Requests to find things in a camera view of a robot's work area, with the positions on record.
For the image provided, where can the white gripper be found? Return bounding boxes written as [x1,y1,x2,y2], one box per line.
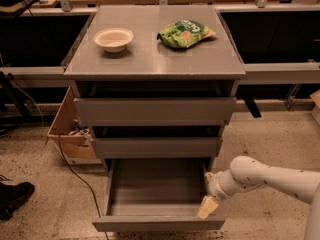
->
[196,170,238,220]

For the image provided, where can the grey bottom drawer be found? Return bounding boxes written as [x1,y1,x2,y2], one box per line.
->
[92,158,224,232]

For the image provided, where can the grey drawer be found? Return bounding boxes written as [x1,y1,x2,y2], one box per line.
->
[74,81,236,126]
[91,126,222,159]
[92,158,224,232]

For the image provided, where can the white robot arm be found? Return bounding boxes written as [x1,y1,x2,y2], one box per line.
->
[197,156,320,240]

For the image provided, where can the grey middle drawer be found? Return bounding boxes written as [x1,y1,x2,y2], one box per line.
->
[91,126,222,159]

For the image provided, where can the grey drawer cabinet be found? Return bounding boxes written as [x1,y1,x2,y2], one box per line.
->
[65,5,245,166]

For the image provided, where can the grey top drawer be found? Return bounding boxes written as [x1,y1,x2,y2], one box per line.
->
[74,81,236,126]

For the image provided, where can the wooden box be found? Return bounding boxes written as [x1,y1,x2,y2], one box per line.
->
[47,87,97,163]

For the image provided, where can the green snack bag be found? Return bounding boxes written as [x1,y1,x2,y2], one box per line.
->
[157,19,216,49]

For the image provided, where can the white paper bowl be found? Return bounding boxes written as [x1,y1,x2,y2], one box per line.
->
[93,28,134,53]

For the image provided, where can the black shoe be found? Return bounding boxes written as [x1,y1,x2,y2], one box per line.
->
[0,182,35,221]

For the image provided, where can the grey metal rail frame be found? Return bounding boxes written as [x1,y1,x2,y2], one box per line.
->
[0,3,320,118]

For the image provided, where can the black floor cable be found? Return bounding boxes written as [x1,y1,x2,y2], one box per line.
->
[57,133,111,240]

